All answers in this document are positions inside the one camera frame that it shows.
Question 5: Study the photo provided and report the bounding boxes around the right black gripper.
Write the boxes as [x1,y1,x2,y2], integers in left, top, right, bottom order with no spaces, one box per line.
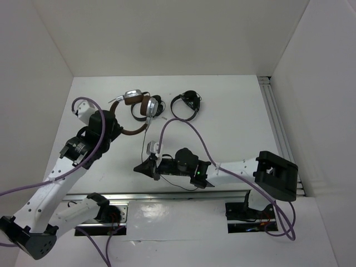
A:
[133,156,191,181]

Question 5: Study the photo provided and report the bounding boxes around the thin black headphone cable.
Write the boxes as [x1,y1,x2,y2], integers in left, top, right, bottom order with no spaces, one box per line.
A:
[140,122,201,191]

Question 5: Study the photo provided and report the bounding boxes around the brown silver headphones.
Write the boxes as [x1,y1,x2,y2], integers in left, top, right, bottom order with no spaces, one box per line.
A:
[108,88,159,136]

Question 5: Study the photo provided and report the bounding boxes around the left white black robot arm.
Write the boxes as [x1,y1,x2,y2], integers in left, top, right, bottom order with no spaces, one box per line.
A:
[1,110,122,260]

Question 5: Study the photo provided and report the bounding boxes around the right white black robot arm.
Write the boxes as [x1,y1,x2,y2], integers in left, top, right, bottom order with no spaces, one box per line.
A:
[133,148,298,218]

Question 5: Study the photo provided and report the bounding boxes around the black headphones left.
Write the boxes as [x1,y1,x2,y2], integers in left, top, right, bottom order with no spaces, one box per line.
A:
[131,95,165,122]

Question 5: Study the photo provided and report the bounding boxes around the black headphones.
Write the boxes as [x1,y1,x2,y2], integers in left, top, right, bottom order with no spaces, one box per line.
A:
[169,90,201,122]
[131,95,165,122]

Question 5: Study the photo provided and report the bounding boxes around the black headphones right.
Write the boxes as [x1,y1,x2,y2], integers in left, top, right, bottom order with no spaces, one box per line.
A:
[169,90,201,122]

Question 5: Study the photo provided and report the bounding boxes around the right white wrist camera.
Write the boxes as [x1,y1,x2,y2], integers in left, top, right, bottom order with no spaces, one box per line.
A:
[146,141,162,160]

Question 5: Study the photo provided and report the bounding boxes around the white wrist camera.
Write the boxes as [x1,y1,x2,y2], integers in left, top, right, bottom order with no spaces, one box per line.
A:
[146,141,162,160]
[72,100,96,125]

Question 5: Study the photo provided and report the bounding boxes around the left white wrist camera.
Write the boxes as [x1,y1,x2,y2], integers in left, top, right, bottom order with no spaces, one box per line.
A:
[72,100,96,125]

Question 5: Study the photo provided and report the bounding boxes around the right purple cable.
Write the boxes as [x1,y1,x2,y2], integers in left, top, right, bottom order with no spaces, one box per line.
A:
[158,118,296,241]

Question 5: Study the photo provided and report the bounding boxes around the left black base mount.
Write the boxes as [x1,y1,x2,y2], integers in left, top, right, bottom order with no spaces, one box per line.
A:
[83,204,128,224]

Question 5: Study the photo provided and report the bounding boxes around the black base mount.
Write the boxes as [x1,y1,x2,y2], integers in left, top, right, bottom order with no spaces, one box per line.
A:
[225,202,275,223]
[83,204,128,224]

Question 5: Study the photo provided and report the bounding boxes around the aluminium rail front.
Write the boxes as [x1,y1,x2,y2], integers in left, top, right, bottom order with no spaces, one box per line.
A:
[63,190,251,202]

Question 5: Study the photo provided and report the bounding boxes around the aluminium rail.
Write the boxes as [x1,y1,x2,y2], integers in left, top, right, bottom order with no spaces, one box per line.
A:
[257,76,305,197]
[63,190,251,202]

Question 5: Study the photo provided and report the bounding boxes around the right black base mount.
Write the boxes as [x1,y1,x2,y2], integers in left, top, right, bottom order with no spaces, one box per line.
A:
[225,202,275,223]

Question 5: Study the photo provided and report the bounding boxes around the aluminium rail right side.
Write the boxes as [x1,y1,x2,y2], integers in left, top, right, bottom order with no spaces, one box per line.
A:
[257,76,305,197]

